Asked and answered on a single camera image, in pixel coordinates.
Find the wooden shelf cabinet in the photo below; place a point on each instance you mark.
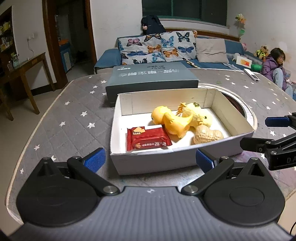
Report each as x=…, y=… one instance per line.
x=5, y=30

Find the butterfly print cushion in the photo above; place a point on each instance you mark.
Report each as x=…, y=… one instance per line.
x=180, y=46
x=138, y=49

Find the wooden side table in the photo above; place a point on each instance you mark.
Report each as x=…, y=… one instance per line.
x=30, y=61

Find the red snack packet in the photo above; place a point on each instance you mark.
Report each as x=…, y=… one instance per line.
x=148, y=139

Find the small white plush toy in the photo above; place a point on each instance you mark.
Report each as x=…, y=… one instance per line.
x=235, y=56

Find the small glass jar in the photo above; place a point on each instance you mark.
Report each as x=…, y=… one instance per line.
x=9, y=66

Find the white card with orange picture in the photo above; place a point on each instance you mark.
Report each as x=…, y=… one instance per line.
x=244, y=62

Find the dark window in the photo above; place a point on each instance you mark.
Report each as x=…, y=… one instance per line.
x=185, y=9

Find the wall socket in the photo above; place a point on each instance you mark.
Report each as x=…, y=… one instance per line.
x=31, y=37

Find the white remote control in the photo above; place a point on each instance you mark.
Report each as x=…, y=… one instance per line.
x=252, y=74

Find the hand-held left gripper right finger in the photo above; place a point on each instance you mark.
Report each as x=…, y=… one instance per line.
x=203, y=160

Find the blue sofa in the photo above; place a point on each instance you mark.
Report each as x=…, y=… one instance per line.
x=104, y=58

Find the orange toy duck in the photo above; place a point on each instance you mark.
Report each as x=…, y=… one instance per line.
x=175, y=125

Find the wooden door frame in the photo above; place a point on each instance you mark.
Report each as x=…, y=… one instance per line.
x=49, y=46

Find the green toy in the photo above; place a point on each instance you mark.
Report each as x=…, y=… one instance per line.
x=257, y=68

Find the beige cushion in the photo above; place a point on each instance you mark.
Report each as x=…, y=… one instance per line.
x=211, y=49

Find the blue cabinet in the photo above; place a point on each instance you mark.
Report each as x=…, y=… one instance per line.
x=66, y=58

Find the black backpack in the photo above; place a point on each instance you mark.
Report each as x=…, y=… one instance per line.
x=152, y=25

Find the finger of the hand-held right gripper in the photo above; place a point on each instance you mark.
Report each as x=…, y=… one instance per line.
x=277, y=121
x=254, y=144

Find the artificial flower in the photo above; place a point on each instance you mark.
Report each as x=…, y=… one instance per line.
x=240, y=18

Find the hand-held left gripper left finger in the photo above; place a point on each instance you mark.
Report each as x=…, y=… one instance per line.
x=94, y=160

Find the peanut shaped toy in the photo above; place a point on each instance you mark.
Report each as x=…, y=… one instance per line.
x=207, y=135

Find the teddy bear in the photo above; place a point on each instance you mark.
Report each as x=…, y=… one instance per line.
x=262, y=52

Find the grey box lid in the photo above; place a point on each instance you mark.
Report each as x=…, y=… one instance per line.
x=150, y=74

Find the pink plush toy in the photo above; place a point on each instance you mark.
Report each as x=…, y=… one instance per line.
x=243, y=46

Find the white cardboard box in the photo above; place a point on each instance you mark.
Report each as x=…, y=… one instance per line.
x=143, y=104

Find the yellow plush toy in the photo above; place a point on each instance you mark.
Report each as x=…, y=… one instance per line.
x=196, y=114

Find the grey star-patterned desktop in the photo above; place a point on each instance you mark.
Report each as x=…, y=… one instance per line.
x=69, y=129

